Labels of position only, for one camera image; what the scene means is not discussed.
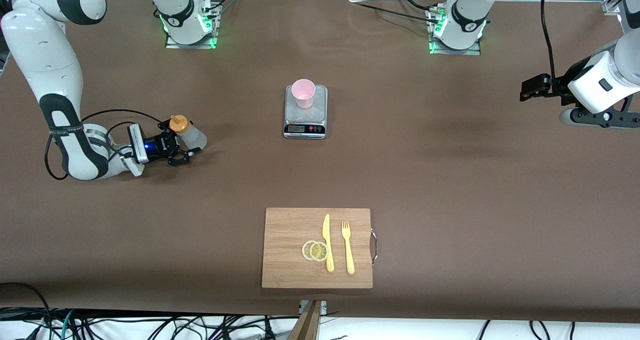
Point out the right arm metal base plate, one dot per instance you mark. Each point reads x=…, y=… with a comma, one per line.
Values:
x=190, y=45

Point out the silver digital kitchen scale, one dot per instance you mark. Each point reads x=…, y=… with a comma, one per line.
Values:
x=320, y=115

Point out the lemon slice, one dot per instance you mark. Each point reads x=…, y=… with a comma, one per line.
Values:
x=319, y=251
x=305, y=250

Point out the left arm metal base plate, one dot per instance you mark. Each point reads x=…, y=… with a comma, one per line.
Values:
x=455, y=52

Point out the wooden cutting board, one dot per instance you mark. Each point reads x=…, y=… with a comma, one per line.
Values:
x=285, y=250

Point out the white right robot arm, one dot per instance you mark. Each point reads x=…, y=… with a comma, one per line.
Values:
x=45, y=50

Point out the metal table bracket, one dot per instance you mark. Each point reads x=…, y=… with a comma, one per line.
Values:
x=324, y=307

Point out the pink plastic cup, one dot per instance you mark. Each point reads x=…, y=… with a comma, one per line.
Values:
x=303, y=97

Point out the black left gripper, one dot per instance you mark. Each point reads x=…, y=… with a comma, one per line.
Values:
x=559, y=88

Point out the translucent sauce bottle orange cap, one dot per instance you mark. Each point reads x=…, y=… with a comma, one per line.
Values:
x=195, y=137

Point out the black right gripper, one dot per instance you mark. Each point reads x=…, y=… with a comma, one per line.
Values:
x=161, y=145

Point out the yellow plastic knife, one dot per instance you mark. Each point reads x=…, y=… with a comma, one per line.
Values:
x=329, y=260

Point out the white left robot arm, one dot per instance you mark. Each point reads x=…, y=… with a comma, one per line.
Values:
x=595, y=80

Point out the yellow plastic fork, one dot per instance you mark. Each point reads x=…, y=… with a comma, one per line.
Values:
x=350, y=260

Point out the wooden beam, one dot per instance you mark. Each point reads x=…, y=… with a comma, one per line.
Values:
x=306, y=325

